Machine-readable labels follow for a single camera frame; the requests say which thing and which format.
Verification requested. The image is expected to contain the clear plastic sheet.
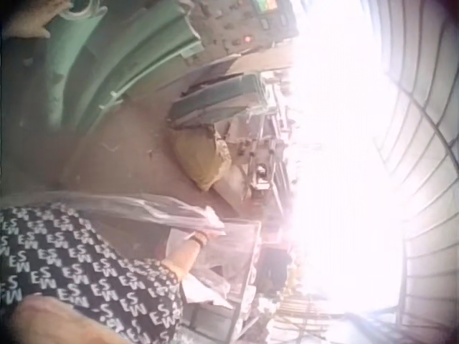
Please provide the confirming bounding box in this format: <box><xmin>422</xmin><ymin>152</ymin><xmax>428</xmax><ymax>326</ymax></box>
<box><xmin>0</xmin><ymin>189</ymin><xmax>227</xmax><ymax>238</ymax></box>

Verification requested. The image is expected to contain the metal machine frame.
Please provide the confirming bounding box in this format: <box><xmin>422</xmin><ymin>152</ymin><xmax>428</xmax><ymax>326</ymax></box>
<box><xmin>229</xmin><ymin>70</ymin><xmax>298</xmax><ymax>218</ymax></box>

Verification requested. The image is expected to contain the green machine housing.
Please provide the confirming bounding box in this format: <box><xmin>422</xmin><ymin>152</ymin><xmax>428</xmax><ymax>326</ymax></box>
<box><xmin>0</xmin><ymin>0</ymin><xmax>205</xmax><ymax>187</ymax></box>

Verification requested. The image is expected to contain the yellow sack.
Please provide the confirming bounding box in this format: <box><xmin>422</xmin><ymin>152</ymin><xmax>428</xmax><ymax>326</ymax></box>
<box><xmin>174</xmin><ymin>127</ymin><xmax>233</xmax><ymax>193</ymax></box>

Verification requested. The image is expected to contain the metal window grille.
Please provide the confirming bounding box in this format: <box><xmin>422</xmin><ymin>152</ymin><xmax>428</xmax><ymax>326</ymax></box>
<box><xmin>371</xmin><ymin>0</ymin><xmax>459</xmax><ymax>334</ymax></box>

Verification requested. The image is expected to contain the person's left hand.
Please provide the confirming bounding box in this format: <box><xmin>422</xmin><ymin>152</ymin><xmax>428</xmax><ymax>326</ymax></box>
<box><xmin>0</xmin><ymin>0</ymin><xmax>71</xmax><ymax>39</ymax></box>

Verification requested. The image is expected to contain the person's right hand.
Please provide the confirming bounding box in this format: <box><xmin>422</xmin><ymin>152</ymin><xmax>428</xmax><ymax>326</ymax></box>
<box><xmin>203</xmin><ymin>226</ymin><xmax>225</xmax><ymax>242</ymax></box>

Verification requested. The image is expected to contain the stack of green boards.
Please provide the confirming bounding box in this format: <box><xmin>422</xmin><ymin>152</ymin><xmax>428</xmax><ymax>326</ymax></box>
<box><xmin>168</xmin><ymin>70</ymin><xmax>268</xmax><ymax>129</ymax></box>

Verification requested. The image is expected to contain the grey machine control panel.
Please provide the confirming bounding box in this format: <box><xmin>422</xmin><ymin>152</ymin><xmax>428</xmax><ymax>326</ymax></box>
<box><xmin>186</xmin><ymin>0</ymin><xmax>301</xmax><ymax>60</ymax></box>

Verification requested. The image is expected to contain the white sack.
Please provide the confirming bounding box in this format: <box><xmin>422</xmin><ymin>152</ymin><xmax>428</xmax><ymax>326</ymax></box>
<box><xmin>212</xmin><ymin>163</ymin><xmax>254</xmax><ymax>211</ymax></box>

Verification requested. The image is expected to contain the clear plastic tube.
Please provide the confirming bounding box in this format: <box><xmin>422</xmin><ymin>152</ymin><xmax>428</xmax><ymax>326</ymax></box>
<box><xmin>59</xmin><ymin>0</ymin><xmax>108</xmax><ymax>23</ymax></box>

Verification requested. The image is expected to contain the black wrist band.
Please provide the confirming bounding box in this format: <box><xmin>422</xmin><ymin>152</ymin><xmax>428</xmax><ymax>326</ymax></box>
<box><xmin>190</xmin><ymin>231</ymin><xmax>209</xmax><ymax>249</ymax></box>

